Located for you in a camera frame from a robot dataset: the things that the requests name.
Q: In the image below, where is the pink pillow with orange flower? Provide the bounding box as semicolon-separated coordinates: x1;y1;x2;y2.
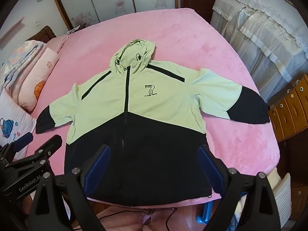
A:
14;47;59;112

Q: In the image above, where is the green and black hooded jacket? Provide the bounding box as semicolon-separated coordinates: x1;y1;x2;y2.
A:
36;38;269;207

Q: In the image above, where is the dark wooden headboard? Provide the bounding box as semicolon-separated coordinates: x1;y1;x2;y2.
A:
25;25;57;41

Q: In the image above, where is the black cable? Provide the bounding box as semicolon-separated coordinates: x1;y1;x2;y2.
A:
99;207;178;231

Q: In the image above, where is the furniture under white lace cover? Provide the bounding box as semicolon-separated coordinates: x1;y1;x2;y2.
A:
210;0;308;104

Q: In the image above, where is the folded floral quilt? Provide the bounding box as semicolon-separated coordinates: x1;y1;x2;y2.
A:
0;40;45;89

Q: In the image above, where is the blue plastic stool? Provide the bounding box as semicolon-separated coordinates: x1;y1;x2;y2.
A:
196;201;214;224

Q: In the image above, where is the white woven seat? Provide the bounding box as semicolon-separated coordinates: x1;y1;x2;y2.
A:
274;173;291;213

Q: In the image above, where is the plain pink pillow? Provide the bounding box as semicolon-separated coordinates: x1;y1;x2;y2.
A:
46;35;71;53

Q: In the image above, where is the pink bed blanket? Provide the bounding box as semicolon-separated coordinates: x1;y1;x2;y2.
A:
24;8;281;207

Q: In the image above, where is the white cartoon print pillow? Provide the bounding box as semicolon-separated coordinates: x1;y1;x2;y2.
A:
0;89;38;147

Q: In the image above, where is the floral sliding door wardrobe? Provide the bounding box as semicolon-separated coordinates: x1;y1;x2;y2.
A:
47;0;181;30

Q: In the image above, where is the white wall shelf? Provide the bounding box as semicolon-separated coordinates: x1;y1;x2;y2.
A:
0;19;24;47

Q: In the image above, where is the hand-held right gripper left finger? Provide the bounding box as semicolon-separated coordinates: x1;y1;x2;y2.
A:
31;144;111;231

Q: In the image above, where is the wooden drawer cabinet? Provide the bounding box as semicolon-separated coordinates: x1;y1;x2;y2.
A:
268;73;308;142

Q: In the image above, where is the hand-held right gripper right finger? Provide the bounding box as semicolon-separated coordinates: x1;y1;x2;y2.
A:
197;144;282;231

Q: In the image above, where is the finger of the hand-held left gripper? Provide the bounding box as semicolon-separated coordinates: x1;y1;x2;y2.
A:
0;132;34;160
6;135;63;174

